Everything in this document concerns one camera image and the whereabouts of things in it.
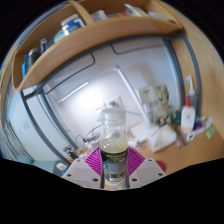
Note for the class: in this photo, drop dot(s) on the black electric shaver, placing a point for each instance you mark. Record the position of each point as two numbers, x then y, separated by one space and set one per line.
70 152

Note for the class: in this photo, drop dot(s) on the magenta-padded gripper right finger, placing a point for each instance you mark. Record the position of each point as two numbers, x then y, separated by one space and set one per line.
148 170

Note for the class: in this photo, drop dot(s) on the white pump bottle red top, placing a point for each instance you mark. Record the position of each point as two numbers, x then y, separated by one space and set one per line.
188 118

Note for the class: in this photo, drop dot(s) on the grey metal frame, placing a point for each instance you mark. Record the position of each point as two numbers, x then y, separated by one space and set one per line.
33 120

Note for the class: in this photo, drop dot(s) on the white wall box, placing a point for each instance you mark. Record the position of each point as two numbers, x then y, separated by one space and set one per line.
146 94

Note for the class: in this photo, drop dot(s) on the white wall socket plate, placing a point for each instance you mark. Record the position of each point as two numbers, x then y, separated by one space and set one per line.
106 106

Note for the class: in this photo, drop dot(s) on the clear spray bottle blue top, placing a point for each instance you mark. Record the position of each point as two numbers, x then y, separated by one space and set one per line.
190 86

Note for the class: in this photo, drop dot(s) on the white power strip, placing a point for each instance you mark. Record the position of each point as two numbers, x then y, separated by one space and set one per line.
140 130

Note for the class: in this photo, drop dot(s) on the wooden shelf unit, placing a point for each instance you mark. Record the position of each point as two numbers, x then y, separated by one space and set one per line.
93 36

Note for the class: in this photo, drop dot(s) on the white tissue pack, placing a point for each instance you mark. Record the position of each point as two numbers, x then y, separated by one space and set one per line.
162 138

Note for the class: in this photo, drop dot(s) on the dark green round container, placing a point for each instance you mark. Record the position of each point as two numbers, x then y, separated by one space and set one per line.
176 118

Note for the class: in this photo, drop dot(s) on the small white tag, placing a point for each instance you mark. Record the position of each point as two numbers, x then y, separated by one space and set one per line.
191 136

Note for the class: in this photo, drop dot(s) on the metal ruler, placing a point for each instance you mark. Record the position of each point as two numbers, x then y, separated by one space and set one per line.
180 137

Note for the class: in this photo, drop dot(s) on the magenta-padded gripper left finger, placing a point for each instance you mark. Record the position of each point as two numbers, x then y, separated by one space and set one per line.
80 171

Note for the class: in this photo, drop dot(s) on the clear plastic water bottle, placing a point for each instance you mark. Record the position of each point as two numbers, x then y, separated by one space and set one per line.
114 150

